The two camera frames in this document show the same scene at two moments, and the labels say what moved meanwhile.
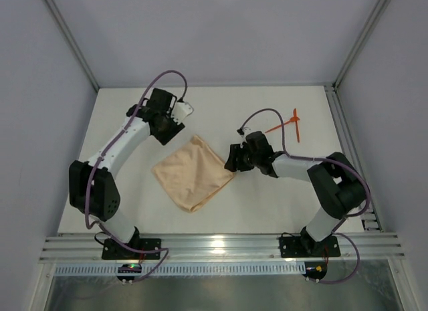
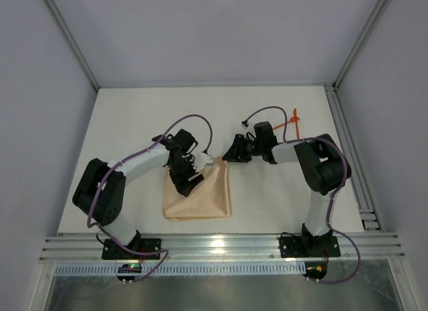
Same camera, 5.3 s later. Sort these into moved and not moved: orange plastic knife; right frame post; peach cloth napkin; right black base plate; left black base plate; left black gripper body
Moved: left black gripper body; peach cloth napkin
Not moved: orange plastic knife; right black base plate; right frame post; left black base plate
